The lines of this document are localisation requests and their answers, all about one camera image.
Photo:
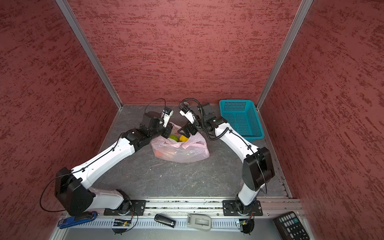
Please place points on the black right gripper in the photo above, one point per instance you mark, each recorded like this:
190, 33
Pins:
190, 126

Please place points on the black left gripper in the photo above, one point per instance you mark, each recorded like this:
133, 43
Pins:
168, 129

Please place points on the green fruit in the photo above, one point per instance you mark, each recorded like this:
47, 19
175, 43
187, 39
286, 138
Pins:
173, 137

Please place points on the pink plastic bag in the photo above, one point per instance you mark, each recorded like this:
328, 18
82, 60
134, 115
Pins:
194, 150

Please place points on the yellow fruit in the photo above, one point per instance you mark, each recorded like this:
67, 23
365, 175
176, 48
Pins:
183, 138

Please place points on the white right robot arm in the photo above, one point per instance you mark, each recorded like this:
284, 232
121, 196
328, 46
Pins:
257, 169

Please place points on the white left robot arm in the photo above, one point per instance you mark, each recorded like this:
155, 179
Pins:
74, 188

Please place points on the orange fruit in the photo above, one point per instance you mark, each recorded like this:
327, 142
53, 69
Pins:
165, 156

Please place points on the teal plastic basket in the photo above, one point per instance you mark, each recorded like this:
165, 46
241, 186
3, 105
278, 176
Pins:
243, 117

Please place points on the black remote stick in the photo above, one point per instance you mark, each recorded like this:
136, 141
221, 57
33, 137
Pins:
165, 220

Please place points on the left circuit board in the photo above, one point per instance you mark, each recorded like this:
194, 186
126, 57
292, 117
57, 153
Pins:
122, 223

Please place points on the circuit board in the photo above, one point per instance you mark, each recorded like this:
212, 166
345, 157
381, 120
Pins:
246, 226
122, 223

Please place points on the right circuit board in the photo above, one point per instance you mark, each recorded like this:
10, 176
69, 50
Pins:
246, 226

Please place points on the blue utility tool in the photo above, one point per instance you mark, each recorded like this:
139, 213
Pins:
82, 218

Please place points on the black calculator keypad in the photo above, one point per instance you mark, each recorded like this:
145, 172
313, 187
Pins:
290, 227

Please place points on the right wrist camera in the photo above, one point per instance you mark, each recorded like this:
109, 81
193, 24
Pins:
188, 114

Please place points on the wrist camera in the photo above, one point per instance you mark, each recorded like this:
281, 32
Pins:
166, 115
188, 114

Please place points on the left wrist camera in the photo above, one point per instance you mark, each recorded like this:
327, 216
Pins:
166, 115

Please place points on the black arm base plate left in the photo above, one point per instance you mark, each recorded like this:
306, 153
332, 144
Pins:
132, 207

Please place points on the aluminium front rail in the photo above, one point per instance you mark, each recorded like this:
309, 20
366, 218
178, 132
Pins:
215, 207

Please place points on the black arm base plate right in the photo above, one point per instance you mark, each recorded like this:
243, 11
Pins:
236, 208

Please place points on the grey plastic handle device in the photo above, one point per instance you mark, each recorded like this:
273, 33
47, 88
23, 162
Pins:
199, 222

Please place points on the aluminium corner post left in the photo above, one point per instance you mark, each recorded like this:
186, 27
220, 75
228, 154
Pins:
79, 33

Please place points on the aluminium corner post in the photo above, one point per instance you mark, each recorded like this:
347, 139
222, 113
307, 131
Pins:
290, 37
79, 33

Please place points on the aluminium corner post right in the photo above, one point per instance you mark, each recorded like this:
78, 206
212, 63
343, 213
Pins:
290, 37

